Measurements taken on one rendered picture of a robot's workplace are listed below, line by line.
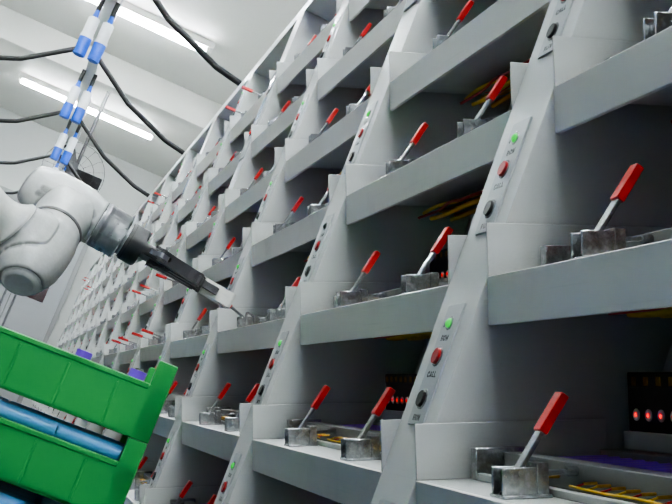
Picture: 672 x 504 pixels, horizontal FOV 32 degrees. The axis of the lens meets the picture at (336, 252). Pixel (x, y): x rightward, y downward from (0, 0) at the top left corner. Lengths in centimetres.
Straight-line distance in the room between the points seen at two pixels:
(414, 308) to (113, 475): 36
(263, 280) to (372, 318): 107
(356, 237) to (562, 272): 86
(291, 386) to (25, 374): 66
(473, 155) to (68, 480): 56
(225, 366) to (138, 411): 128
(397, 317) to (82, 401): 37
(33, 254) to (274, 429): 57
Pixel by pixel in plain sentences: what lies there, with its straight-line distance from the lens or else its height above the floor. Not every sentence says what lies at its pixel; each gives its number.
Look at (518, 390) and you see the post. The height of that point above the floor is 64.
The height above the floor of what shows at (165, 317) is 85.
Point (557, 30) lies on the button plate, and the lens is 120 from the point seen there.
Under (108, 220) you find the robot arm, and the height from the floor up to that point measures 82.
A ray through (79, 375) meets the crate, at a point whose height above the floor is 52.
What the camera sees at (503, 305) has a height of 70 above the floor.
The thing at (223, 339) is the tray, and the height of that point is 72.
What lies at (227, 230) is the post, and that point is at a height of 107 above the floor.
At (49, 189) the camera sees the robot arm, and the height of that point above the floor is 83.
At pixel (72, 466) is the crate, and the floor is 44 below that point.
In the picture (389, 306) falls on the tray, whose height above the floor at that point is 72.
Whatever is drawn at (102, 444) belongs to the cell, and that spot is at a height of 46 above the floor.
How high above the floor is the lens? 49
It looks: 12 degrees up
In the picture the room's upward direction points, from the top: 21 degrees clockwise
